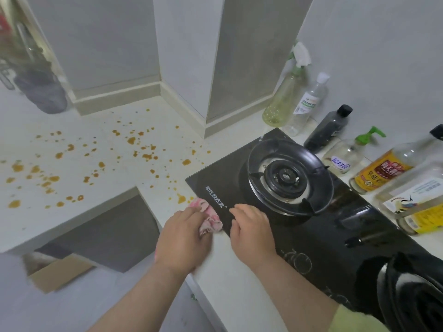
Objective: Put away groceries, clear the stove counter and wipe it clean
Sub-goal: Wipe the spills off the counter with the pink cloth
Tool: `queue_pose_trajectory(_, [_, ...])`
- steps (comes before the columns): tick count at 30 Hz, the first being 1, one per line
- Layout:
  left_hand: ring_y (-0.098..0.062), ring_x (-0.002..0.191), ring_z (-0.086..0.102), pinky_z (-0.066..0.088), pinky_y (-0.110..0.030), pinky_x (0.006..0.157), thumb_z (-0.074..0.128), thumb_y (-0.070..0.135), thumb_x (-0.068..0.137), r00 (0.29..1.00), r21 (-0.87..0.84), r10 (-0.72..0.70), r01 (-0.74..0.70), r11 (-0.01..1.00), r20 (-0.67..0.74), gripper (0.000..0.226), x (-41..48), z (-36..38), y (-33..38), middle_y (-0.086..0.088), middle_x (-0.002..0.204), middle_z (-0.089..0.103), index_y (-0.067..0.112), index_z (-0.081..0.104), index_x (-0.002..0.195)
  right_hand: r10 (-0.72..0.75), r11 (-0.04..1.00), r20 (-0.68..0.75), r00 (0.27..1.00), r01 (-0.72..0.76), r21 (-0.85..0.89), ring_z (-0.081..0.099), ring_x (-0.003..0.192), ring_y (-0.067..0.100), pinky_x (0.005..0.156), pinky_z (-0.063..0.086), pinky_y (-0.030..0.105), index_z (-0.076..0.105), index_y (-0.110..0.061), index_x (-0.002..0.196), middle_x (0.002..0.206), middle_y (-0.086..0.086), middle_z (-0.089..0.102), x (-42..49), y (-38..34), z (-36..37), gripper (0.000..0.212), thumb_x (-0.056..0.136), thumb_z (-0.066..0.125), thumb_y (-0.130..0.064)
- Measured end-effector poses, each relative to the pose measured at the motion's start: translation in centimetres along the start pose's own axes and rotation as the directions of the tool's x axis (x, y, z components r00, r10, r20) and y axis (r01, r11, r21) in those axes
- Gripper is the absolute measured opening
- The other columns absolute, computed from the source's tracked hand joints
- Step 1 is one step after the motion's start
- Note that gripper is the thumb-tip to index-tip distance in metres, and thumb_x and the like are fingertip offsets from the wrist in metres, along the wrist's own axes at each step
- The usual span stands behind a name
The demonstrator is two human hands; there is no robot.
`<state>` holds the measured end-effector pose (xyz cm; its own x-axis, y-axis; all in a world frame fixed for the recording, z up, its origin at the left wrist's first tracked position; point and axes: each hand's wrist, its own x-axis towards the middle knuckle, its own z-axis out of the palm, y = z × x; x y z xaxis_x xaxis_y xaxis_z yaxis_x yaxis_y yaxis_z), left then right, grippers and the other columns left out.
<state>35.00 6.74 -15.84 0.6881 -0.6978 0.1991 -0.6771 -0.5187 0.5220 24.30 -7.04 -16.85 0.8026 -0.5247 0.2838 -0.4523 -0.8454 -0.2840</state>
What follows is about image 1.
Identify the person's right hand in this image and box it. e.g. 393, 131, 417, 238
229, 203, 278, 271

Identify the person's left hand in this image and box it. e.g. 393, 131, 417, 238
155, 206, 214, 277

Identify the pink cleaning cloth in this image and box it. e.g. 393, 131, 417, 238
188, 198, 224, 236

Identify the person's right forearm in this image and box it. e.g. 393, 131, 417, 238
252, 255, 340, 332

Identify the person's left forearm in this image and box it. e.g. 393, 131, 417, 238
87, 262, 195, 332

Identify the black glass gas stove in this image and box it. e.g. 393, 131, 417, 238
185, 127, 443, 323

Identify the black stove knob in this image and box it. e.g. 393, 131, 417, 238
344, 231, 393, 248

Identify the clear pump bottle green top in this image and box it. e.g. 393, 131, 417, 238
321, 126, 387, 177

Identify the black bottle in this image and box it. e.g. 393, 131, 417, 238
303, 104, 353, 153

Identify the green spray bottle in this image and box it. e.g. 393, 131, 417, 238
262, 41, 312, 128

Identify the cardboard box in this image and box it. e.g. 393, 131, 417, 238
29, 254, 95, 294

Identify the yellow-green sleeve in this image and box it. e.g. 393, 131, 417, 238
327, 304, 390, 332

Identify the clear bottle white cap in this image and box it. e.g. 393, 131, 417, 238
282, 72, 330, 137

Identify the glass bottle orange label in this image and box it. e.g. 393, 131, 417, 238
348, 124, 443, 195

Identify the clear bottle white label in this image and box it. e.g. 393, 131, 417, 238
375, 162, 443, 219

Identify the bottle yellow label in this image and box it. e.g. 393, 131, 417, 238
396, 196, 443, 236

